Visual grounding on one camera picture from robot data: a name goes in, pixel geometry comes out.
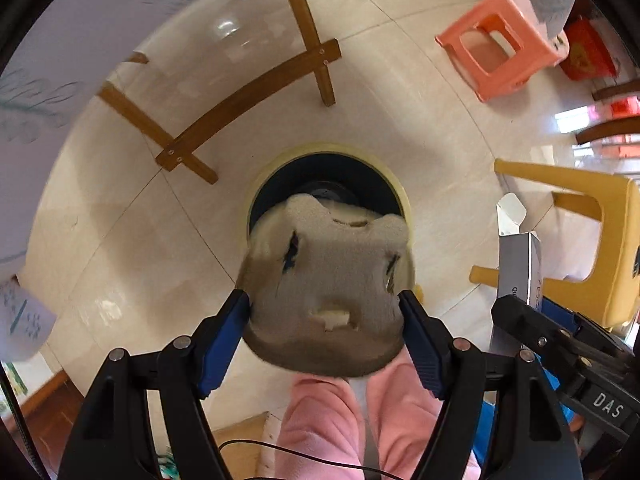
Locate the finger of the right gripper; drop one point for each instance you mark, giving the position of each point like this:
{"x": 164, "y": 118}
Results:
{"x": 562, "y": 309}
{"x": 528, "y": 326}

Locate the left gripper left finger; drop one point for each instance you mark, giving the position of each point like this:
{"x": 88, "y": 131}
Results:
{"x": 112, "y": 435}

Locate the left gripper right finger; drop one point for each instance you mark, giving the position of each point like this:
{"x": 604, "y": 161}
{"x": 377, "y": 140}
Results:
{"x": 529, "y": 436}

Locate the grey white carton box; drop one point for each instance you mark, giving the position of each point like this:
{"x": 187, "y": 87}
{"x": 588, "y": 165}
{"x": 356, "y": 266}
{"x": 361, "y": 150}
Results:
{"x": 519, "y": 271}

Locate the brown paper cup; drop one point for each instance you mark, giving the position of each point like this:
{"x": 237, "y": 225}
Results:
{"x": 323, "y": 280}

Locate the yellow rimmed trash bin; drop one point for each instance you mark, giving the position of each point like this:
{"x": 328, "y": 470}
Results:
{"x": 328, "y": 172}

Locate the yellow plastic chair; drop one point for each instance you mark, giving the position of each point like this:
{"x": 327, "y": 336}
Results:
{"x": 591, "y": 237}

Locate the pink trousers legs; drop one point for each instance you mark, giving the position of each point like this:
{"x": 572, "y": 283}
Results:
{"x": 324, "y": 420}

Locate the red plastic bucket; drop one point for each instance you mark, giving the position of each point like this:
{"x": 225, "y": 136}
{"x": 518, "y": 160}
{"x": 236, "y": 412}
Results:
{"x": 589, "y": 57}

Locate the pink plastic stool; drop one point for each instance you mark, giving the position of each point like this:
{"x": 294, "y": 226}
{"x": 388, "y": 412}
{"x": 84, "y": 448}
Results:
{"x": 499, "y": 44}

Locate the white teal patterned tablecloth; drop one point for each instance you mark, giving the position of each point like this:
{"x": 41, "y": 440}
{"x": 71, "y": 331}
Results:
{"x": 70, "y": 170}

